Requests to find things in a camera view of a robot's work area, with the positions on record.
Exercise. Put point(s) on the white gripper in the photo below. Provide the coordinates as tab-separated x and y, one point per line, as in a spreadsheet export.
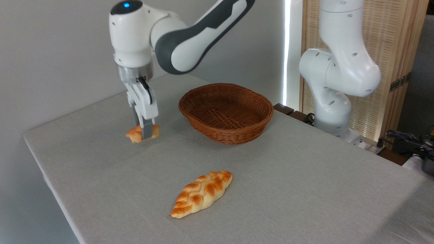
144	101

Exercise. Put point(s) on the small round flower-shaped bread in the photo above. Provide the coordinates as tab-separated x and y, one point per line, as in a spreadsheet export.
135	134

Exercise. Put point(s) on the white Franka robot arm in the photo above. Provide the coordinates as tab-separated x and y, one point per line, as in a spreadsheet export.
339	67

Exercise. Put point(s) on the brown oval wicker basket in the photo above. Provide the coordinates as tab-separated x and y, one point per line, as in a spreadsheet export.
225	117

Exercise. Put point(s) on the long braided bread loaf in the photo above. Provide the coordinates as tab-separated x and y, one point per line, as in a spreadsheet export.
201	195

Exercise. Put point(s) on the grey tablecloth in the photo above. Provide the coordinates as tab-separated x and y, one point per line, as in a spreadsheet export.
271	189

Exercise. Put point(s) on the black metal screen hinge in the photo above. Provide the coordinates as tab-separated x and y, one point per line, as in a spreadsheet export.
400	82

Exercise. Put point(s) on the wooden bamboo folding screen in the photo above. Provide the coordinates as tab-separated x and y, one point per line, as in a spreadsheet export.
393	51

